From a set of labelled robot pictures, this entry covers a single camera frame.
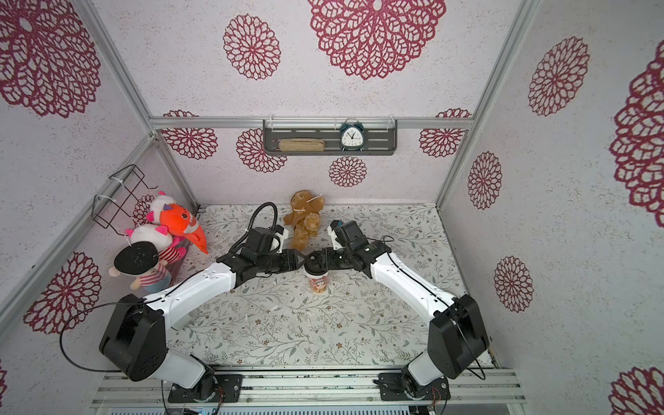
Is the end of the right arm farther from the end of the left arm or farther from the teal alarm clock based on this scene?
the teal alarm clock

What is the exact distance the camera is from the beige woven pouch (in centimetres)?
89

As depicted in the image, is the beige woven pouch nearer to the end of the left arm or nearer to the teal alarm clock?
the teal alarm clock
